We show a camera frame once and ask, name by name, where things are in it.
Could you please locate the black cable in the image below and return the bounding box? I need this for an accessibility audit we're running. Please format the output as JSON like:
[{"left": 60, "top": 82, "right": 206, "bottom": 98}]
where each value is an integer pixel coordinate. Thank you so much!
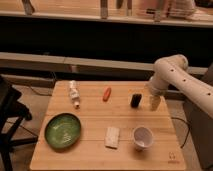
[{"left": 172, "top": 116, "right": 192, "bottom": 149}]

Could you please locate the orange carrot toy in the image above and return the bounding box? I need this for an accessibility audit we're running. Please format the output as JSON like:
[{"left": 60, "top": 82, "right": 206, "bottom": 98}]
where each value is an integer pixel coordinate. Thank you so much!
[{"left": 103, "top": 87, "right": 111, "bottom": 102}]

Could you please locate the white paper cup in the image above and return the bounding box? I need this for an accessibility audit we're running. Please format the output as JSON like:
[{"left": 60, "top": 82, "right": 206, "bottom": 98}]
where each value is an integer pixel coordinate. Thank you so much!
[{"left": 132, "top": 126, "right": 154, "bottom": 151}]

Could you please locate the black chair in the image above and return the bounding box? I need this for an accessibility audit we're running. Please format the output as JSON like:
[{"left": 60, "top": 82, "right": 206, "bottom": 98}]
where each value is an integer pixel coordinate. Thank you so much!
[{"left": 0, "top": 75, "right": 38, "bottom": 171}]

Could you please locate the green plate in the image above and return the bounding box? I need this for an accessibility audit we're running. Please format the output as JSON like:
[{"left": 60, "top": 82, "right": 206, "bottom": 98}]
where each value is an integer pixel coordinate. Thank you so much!
[{"left": 44, "top": 113, "right": 81, "bottom": 149}]

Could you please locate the white sponge block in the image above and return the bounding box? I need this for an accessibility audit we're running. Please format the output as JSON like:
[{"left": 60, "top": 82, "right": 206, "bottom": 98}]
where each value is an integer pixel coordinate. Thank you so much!
[{"left": 105, "top": 127, "right": 120, "bottom": 149}]

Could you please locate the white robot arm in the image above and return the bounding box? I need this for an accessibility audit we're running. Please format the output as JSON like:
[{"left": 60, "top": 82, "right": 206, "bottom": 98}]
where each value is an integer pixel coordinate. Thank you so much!
[{"left": 147, "top": 55, "right": 213, "bottom": 118}]

